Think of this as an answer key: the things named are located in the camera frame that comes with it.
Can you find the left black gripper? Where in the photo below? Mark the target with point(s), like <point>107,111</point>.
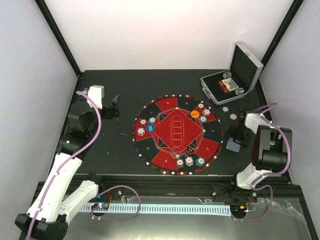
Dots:
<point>115,112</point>

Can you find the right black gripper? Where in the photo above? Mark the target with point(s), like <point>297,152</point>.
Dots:
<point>243,143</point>

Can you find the blue card deck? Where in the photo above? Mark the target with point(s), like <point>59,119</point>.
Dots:
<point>233,146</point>

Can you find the grey white chip stack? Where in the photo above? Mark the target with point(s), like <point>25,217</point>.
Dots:
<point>233,116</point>

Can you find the brown chip stack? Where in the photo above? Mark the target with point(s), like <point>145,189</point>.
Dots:
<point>200,106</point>
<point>143,122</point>

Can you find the blue small blind button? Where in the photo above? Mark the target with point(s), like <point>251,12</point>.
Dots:
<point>150,128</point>

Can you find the orange big blind button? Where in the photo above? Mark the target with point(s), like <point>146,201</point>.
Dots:
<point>195,114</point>

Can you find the black triangular marker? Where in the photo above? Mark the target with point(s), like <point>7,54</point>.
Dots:
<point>189,151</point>

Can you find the clear round dealer button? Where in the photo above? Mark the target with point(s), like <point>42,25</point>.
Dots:
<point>176,152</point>

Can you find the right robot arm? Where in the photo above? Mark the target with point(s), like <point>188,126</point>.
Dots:
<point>271,153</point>

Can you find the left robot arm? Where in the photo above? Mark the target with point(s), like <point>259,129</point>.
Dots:
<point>50,215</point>

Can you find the green chip stack case front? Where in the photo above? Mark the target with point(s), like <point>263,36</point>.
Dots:
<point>239,91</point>

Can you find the red dice in case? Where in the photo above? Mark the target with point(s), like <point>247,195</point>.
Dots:
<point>223,87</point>

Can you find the pyramid card box in case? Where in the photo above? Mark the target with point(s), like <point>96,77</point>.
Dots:
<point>230,84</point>

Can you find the round red black poker mat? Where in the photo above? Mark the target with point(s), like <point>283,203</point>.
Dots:
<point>174,127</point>

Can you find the green chip stack in case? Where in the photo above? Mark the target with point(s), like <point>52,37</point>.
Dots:
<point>227,75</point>

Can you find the aluminium poker case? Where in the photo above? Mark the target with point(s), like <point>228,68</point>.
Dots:
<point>245,70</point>

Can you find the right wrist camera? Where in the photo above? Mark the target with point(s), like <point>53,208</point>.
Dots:
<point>243,110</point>

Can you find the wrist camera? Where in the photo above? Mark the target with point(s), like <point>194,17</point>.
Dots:
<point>243,110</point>
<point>96,93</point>

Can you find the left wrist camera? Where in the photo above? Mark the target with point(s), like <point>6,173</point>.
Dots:
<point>96,93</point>

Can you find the white slotted cable duct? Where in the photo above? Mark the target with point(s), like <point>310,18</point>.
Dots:
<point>144,208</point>

